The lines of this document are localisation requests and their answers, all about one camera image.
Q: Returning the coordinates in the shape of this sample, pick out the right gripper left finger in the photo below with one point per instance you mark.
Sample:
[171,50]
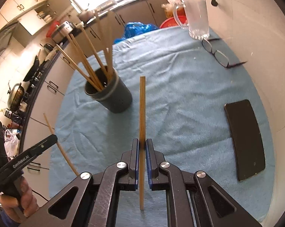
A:
[129,177]

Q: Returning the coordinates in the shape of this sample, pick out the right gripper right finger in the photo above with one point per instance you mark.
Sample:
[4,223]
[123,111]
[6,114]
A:
[159,178]

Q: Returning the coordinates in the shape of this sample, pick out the left hand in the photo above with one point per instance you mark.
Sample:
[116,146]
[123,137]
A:
[28,202]

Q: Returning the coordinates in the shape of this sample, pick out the white plastic bag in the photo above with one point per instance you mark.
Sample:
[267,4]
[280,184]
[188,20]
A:
[11,142]

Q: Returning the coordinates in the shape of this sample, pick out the black utensil holder cup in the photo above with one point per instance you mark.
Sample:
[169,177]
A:
[115,96]

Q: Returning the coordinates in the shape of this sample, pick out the wok with lid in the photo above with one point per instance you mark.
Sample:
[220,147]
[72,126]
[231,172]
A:
[16,93]

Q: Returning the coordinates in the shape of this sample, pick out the blue terry towel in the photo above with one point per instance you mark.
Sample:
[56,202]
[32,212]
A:
[186,90]

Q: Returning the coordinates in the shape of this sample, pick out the black smartphone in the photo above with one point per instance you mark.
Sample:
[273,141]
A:
[246,138]

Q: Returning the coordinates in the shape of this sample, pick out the black frying pan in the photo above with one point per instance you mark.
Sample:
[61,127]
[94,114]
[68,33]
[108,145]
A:
[33,68]

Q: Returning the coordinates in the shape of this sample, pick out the blue plastic bag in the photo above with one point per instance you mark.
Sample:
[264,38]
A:
[132,29]

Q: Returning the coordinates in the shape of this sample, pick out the black eyeglasses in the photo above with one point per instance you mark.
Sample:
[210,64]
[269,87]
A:
[220,57]

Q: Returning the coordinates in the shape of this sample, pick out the silver rice cooker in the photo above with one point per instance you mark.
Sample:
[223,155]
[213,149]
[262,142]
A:
[62,31]

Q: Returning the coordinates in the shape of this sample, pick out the red plastic basin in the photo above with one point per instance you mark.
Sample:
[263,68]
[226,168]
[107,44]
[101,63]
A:
[170,22]

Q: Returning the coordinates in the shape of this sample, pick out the clear glass pitcher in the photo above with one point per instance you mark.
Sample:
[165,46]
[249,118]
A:
[197,22]

